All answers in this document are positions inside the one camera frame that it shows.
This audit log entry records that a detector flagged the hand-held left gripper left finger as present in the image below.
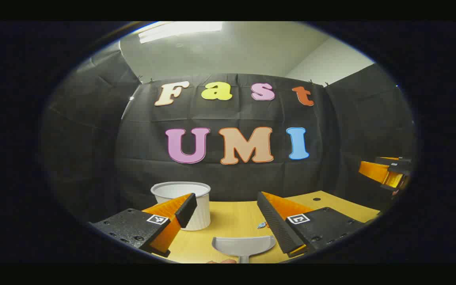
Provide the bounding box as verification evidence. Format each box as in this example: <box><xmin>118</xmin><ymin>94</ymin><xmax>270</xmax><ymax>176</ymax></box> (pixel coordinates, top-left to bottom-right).
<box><xmin>89</xmin><ymin>193</ymin><xmax>198</xmax><ymax>258</ymax></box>

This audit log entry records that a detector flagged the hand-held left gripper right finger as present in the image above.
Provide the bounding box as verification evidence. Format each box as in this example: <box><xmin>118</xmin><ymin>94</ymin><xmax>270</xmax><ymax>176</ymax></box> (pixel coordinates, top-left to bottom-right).
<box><xmin>256</xmin><ymin>192</ymin><xmax>367</xmax><ymax>258</ymax></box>

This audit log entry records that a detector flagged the white ribbed garbage bin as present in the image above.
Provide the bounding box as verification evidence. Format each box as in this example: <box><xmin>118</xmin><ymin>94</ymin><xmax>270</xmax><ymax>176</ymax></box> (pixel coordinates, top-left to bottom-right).
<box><xmin>151</xmin><ymin>181</ymin><xmax>211</xmax><ymax>231</ymax></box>

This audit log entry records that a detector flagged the grey plastic dustpan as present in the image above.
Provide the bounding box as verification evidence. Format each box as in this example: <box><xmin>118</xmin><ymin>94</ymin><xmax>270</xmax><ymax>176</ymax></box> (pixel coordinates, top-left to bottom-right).
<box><xmin>211</xmin><ymin>236</ymin><xmax>277</xmax><ymax>264</ymax></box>

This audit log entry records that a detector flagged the yellow wooden desktop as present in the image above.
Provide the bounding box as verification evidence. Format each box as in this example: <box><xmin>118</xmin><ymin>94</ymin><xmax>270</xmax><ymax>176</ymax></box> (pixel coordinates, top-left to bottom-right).
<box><xmin>155</xmin><ymin>191</ymin><xmax>381</xmax><ymax>264</ymax></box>

